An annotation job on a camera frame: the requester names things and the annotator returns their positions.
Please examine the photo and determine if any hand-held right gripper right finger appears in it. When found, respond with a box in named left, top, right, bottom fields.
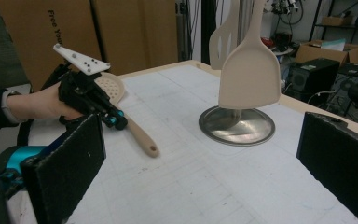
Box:
left=296, top=111, right=358, bottom=224

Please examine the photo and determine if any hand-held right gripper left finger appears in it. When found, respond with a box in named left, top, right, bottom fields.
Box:
left=20, top=113, right=107, bottom=224

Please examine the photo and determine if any beige perforated skimmer spoon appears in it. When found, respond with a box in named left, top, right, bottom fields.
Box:
left=94, top=72, right=161, bottom=159

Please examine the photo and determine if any steel utensil stand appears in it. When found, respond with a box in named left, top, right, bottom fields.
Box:
left=198, top=0, right=277, bottom=147

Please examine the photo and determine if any beige solid spatula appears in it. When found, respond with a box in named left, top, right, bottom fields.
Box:
left=218, top=0, right=282, bottom=110

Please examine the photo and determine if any beige slotted spatula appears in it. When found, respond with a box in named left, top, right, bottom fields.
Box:
left=208, top=0, right=241, bottom=71

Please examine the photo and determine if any flat cardboard sheet with print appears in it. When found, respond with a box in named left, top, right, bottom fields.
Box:
left=0, top=0, right=103, bottom=91

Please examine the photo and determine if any grey wristwatch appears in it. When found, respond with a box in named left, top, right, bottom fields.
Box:
left=1, top=89, right=22, bottom=125

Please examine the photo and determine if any plain flat cardboard sheet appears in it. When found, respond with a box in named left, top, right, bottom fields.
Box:
left=91, top=0, right=180, bottom=77

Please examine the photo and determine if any white grid mat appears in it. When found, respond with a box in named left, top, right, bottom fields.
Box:
left=6, top=63, right=358, bottom=224

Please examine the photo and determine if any black computer tower green label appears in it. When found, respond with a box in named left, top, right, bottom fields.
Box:
left=287, top=58, right=341, bottom=102

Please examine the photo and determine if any open cardboard box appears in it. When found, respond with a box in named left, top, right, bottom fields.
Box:
left=294, top=39, right=358, bottom=64

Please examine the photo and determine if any round white table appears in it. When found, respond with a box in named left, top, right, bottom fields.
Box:
left=271, top=46, right=295, bottom=58

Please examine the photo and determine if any small cardboard box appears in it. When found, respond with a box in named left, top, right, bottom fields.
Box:
left=321, top=15, right=353, bottom=26

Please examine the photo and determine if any black metal shelf rack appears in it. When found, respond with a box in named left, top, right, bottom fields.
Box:
left=310, top=0, right=358, bottom=41

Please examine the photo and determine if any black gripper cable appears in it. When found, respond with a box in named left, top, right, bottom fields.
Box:
left=16, top=118, right=35, bottom=147

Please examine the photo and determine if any black frame post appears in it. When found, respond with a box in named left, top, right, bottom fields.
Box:
left=200, top=0, right=217, bottom=65

